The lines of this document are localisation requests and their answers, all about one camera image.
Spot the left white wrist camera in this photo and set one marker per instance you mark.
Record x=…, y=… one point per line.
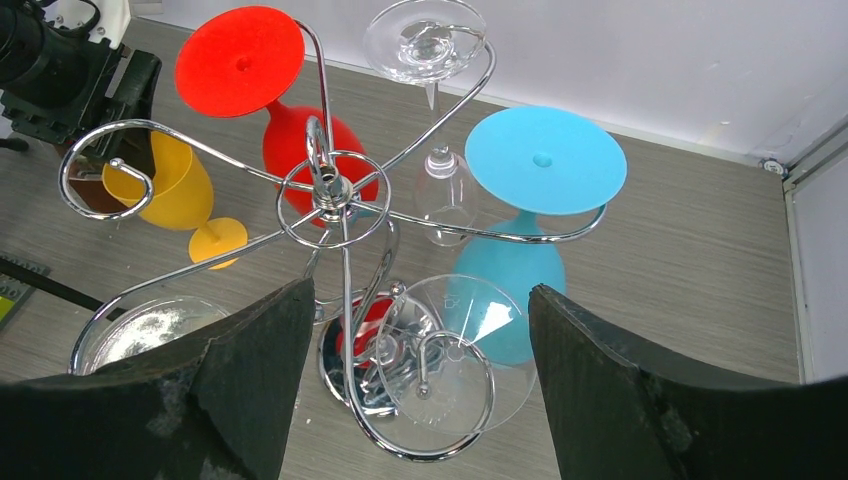
x=95, y=21

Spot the clear wine glass back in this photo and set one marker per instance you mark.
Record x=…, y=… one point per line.
x=423, y=43

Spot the black perforated music stand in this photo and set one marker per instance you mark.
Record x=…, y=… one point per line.
x=44, y=283

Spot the blue wine glass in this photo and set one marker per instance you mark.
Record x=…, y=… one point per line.
x=541, y=161

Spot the grey lego baseplate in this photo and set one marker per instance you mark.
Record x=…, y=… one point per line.
x=14, y=293

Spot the red wine glass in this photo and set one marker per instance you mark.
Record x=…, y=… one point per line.
x=242, y=61

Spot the clear wine glass front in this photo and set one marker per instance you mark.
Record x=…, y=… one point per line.
x=142, y=328

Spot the clear wine glass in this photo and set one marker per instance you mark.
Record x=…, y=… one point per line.
x=142, y=328
x=454, y=355
x=423, y=43

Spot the chrome wine glass rack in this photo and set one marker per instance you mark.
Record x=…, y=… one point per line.
x=335, y=199

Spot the yellow wine glass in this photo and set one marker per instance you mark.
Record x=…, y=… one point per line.
x=183, y=199

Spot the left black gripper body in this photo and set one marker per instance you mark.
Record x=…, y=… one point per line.
x=57, y=87

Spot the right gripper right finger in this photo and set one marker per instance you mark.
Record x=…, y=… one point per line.
x=620, y=406

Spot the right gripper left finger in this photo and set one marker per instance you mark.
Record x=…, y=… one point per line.
x=214, y=404

